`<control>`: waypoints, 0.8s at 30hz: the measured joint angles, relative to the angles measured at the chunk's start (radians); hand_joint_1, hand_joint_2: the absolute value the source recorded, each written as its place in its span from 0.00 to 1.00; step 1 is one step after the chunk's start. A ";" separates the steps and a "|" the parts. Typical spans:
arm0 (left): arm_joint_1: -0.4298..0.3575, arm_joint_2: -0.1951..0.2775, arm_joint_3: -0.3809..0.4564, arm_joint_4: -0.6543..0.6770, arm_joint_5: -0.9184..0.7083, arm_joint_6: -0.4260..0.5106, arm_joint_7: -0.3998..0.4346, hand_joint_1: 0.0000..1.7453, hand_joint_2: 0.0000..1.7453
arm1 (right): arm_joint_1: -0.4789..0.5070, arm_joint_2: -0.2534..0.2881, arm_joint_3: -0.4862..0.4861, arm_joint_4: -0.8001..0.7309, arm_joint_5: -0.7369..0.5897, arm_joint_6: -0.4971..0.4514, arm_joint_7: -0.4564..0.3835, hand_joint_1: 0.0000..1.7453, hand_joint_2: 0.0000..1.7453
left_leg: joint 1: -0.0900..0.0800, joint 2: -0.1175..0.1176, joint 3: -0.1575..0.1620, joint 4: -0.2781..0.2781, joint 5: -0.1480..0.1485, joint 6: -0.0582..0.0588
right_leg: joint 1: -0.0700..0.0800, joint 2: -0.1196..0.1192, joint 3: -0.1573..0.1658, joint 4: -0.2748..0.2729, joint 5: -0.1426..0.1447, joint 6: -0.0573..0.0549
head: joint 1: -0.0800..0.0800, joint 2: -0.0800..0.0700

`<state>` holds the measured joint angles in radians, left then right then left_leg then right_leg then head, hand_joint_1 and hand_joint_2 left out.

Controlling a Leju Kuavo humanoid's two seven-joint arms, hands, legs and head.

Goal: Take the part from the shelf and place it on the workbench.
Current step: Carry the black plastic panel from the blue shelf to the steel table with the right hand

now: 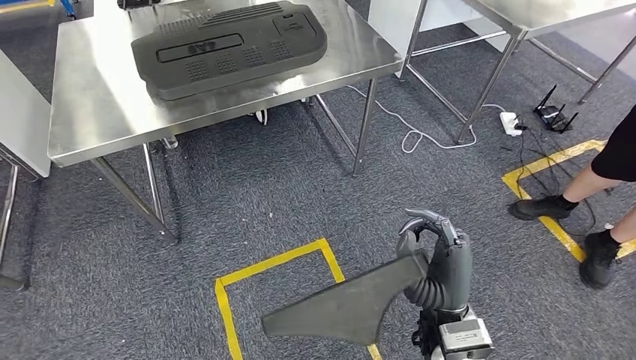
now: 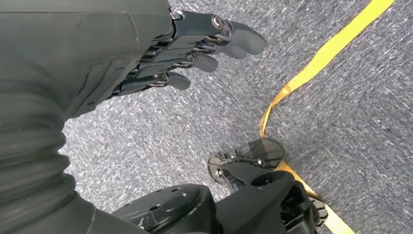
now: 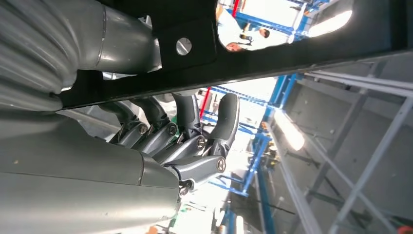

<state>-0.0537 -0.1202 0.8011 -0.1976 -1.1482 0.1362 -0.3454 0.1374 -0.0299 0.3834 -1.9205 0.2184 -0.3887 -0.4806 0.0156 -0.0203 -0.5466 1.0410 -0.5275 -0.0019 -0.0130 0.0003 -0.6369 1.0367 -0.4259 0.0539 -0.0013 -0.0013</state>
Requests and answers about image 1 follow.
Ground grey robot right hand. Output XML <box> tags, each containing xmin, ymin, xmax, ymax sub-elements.
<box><xmin>395</xmin><ymin>208</ymin><xmax>473</xmax><ymax>311</ymax></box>

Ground black cables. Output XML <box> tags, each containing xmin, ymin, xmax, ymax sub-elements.
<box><xmin>499</xmin><ymin>126</ymin><xmax>614</xmax><ymax>239</ymax></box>

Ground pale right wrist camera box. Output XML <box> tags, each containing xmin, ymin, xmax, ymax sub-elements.
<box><xmin>436</xmin><ymin>317</ymin><xmax>494</xmax><ymax>355</ymax></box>

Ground white power strip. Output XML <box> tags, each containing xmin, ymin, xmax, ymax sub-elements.
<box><xmin>499</xmin><ymin>111</ymin><xmax>524</xmax><ymax>137</ymax></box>

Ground large black molded panel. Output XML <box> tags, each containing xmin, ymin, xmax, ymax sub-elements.
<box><xmin>130</xmin><ymin>1</ymin><xmax>329</xmax><ymax>102</ymax></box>

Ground black wifi router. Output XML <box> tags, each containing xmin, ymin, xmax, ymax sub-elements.
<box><xmin>534</xmin><ymin>84</ymin><xmax>580</xmax><ymax>134</ymax></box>

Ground white power cable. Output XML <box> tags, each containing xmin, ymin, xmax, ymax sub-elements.
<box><xmin>347</xmin><ymin>84</ymin><xmax>506</xmax><ymax>154</ymax></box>

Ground yellow floor tape square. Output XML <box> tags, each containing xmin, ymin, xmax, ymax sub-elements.
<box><xmin>502</xmin><ymin>139</ymin><xmax>636</xmax><ymax>263</ymax></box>
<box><xmin>214</xmin><ymin>238</ymin><xmax>383</xmax><ymax>360</ymax></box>

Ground steel workbench table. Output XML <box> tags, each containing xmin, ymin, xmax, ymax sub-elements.
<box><xmin>46</xmin><ymin>0</ymin><xmax>404</xmax><ymax>245</ymax></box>

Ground black car part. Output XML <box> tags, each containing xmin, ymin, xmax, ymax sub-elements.
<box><xmin>262</xmin><ymin>250</ymin><xmax>429</xmax><ymax>347</ymax></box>

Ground person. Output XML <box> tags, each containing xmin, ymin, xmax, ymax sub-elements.
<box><xmin>507</xmin><ymin>104</ymin><xmax>636</xmax><ymax>290</ymax></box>

